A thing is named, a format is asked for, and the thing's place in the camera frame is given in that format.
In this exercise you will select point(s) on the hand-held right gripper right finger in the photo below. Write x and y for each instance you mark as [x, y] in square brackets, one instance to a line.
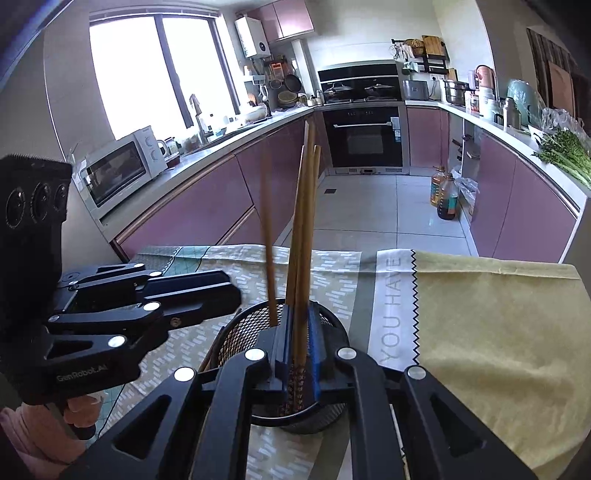
[316, 364]

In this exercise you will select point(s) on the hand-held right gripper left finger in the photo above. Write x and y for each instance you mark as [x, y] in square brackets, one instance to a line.
[287, 341]

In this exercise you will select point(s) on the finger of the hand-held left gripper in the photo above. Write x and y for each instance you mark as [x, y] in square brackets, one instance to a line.
[198, 311]
[198, 286]

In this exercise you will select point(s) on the black mesh utensil holder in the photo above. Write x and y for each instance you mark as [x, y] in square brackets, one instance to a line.
[231, 337]

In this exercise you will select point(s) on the wooden chopstick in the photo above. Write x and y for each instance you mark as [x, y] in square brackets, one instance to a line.
[308, 230]
[210, 357]
[295, 230]
[310, 134]

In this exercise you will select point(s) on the person's left forearm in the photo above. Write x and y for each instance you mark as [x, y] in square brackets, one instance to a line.
[32, 434]

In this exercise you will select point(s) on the person's left hand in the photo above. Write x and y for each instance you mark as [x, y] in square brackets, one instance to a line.
[83, 410]

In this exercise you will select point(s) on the pink base cabinet with sink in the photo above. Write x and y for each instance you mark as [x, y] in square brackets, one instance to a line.
[198, 198]

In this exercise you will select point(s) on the white toaster oven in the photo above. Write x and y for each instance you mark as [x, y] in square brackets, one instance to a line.
[124, 170]

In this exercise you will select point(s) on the chrome sink faucet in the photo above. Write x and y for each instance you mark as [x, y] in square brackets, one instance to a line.
[197, 115]

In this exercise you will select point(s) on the printed tablecloth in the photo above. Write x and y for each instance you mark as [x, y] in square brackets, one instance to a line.
[485, 332]

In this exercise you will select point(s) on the kitchen window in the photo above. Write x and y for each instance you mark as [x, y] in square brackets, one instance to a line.
[134, 69]

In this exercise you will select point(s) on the dark ceramic pot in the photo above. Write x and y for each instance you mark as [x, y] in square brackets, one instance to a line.
[287, 98]

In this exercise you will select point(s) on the dark oil bottle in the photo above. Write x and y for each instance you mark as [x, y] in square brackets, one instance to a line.
[448, 198]

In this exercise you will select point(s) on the yellow oil bottle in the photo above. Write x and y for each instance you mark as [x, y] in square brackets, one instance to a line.
[437, 187]

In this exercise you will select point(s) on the black built-in oven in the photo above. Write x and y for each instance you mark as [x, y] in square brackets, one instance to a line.
[362, 138]

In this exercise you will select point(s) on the hanging frying pans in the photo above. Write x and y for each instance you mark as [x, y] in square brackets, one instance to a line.
[286, 82]

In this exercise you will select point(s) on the crumpled plastic bag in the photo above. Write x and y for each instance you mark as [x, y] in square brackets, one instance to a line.
[466, 194]

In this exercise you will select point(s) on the white vent pipe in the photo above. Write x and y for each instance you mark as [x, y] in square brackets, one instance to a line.
[298, 69]

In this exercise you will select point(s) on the black pot with lid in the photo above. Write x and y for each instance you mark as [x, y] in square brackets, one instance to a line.
[338, 90]
[379, 89]

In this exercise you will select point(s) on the narrow pink base cabinet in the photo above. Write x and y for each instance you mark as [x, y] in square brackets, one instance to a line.
[425, 138]

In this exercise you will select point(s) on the white water heater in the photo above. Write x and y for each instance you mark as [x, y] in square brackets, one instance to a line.
[251, 37]

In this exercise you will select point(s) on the pink peninsula base cabinet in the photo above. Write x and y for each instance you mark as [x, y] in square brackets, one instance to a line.
[521, 203]

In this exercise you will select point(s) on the black range hood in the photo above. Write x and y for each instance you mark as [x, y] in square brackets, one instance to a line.
[358, 74]

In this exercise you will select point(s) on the pink upper cabinet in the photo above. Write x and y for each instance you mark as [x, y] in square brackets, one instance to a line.
[286, 18]

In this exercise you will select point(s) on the steel stockpot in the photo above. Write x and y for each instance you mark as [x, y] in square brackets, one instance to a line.
[455, 92]

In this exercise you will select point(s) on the white kitchen appliance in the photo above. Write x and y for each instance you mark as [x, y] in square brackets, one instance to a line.
[488, 102]

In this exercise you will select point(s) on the steel thermos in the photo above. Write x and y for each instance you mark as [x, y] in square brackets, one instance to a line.
[511, 113]

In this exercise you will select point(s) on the green leafy vegetables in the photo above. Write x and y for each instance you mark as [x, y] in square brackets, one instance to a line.
[565, 154]

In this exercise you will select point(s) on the wooden cutting board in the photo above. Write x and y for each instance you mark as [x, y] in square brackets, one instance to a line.
[432, 45]

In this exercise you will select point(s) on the pink kettle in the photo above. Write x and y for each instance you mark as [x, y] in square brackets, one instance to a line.
[485, 77]

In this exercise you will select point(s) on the mint air fryer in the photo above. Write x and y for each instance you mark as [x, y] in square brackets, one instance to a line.
[526, 99]

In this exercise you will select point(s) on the clear plastic bag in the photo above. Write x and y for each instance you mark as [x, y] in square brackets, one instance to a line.
[561, 122]

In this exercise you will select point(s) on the black wall rack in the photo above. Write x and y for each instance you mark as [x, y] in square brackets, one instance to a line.
[427, 62]

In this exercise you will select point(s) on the striped wall panel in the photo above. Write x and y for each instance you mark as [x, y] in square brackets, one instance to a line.
[542, 50]

